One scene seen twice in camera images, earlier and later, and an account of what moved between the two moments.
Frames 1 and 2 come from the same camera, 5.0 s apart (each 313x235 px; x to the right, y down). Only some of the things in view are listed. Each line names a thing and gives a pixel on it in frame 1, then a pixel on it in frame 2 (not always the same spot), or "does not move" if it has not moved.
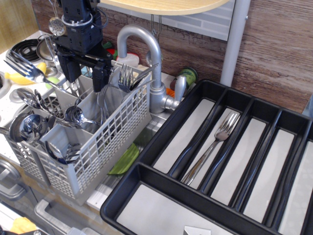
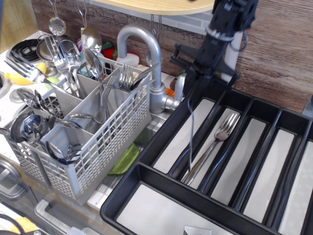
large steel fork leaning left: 28,69 does not move
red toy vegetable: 108,46 does not move
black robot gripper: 83,38 -> 211,58
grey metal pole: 240,13 does not move
